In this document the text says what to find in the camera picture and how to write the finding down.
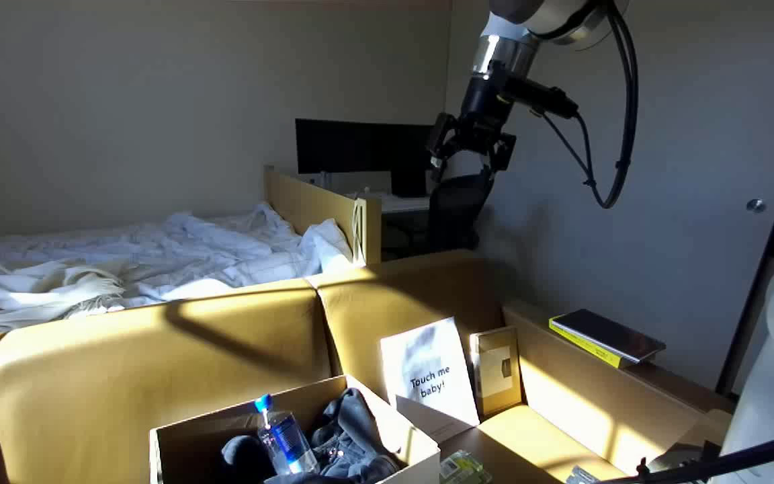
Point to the dark small device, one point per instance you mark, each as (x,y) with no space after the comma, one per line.
(683,457)

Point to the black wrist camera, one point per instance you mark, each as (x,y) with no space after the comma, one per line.
(538,95)

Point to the clear water bottle blue cap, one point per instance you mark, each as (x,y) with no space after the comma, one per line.
(280,439)

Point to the open cardboard shoe box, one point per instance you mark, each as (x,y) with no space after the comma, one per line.
(226,426)

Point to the green small packet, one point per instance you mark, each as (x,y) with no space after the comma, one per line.
(461,468)

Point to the black computer monitor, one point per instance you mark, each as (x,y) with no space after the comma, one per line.
(350,148)

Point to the small brown cardboard box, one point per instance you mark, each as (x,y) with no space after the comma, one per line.
(496,367)

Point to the black office chair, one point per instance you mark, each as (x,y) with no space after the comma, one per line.
(458,219)

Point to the white desk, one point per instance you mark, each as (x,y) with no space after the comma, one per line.
(403,206)

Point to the dark crumpled clothes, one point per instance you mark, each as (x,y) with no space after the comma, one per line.
(350,439)

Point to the white printed card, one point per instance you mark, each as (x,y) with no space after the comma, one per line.
(429,367)

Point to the yellow book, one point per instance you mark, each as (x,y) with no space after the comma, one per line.
(583,345)

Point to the wooden bed footboard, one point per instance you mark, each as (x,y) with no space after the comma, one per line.
(315,206)

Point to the silver door knob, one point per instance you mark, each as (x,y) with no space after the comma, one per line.
(757,206)

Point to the white crumpled bed sheets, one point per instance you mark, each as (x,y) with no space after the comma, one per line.
(135,259)

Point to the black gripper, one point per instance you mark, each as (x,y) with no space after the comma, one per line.
(484,109)

